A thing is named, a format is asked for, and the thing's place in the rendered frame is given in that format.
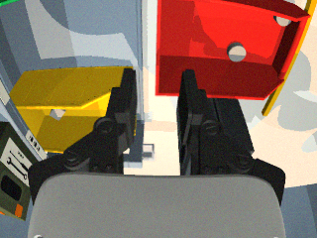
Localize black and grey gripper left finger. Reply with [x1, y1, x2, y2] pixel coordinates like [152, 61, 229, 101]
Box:
[28, 67, 138, 206]

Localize dark grey metal shelf rack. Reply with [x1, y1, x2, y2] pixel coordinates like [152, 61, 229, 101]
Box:
[0, 0, 156, 169]

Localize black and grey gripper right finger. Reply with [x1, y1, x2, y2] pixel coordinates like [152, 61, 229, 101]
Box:
[178, 69, 286, 206]

